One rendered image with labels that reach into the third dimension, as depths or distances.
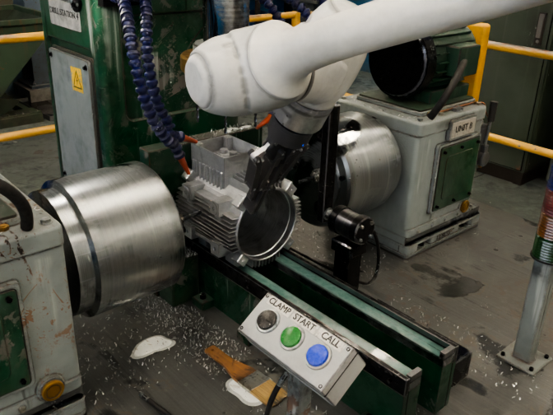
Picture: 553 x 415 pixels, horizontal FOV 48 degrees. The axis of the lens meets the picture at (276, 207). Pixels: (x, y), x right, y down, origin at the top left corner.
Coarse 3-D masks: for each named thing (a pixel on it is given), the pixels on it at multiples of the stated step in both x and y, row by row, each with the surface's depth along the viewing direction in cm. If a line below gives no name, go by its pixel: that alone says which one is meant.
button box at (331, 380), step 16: (272, 304) 88; (256, 320) 87; (288, 320) 85; (304, 320) 84; (256, 336) 86; (272, 336) 84; (304, 336) 82; (320, 336) 81; (336, 336) 81; (272, 352) 83; (288, 352) 82; (304, 352) 81; (336, 352) 79; (352, 352) 78; (288, 368) 81; (304, 368) 79; (320, 368) 78; (336, 368) 77; (352, 368) 79; (304, 384) 83; (320, 384) 77; (336, 384) 78; (336, 400) 79
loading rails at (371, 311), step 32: (224, 256) 133; (288, 256) 133; (224, 288) 131; (256, 288) 122; (288, 288) 131; (320, 288) 123; (352, 288) 121; (320, 320) 112; (352, 320) 118; (384, 320) 113; (384, 352) 104; (416, 352) 107; (448, 352) 103; (352, 384) 107; (384, 384) 100; (416, 384) 99; (448, 384) 108
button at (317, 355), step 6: (312, 348) 80; (318, 348) 79; (324, 348) 79; (306, 354) 80; (312, 354) 79; (318, 354) 79; (324, 354) 78; (312, 360) 79; (318, 360) 78; (324, 360) 78
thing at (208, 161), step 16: (192, 144) 130; (208, 144) 133; (224, 144) 136; (240, 144) 134; (192, 160) 131; (208, 160) 127; (224, 160) 123; (240, 160) 125; (208, 176) 129; (224, 176) 124
